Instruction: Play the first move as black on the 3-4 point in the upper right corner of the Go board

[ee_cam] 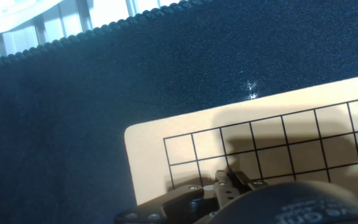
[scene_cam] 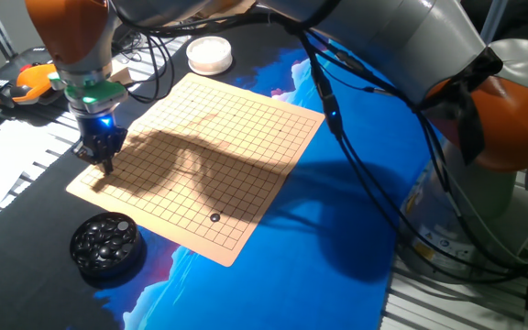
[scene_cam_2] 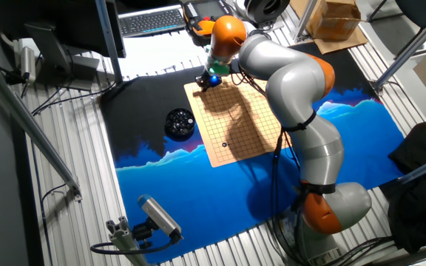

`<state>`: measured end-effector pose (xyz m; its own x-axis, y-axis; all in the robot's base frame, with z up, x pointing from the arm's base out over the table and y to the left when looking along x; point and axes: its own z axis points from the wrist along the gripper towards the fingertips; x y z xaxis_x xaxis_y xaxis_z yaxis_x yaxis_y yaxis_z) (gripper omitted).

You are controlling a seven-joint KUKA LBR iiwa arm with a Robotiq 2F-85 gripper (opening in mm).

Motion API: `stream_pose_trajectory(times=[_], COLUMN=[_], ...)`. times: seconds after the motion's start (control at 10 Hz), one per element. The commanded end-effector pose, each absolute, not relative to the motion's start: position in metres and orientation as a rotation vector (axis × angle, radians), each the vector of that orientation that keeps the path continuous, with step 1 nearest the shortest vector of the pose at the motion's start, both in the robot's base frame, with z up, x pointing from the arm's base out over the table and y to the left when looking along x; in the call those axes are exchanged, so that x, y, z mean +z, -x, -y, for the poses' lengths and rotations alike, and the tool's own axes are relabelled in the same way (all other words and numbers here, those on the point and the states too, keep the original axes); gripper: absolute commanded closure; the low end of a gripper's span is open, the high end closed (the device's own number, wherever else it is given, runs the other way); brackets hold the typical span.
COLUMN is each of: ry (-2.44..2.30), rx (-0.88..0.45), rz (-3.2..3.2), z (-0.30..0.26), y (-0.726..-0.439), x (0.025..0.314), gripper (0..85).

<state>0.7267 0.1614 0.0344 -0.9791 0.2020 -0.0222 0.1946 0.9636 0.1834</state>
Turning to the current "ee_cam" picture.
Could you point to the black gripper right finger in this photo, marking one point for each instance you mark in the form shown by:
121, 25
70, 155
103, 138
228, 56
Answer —
228, 186

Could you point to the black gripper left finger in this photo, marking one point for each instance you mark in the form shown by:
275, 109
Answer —
172, 205

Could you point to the tan Go board sheet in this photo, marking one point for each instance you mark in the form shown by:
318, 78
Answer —
259, 140

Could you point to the blue and black landscape mat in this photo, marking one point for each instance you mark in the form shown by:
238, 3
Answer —
135, 77

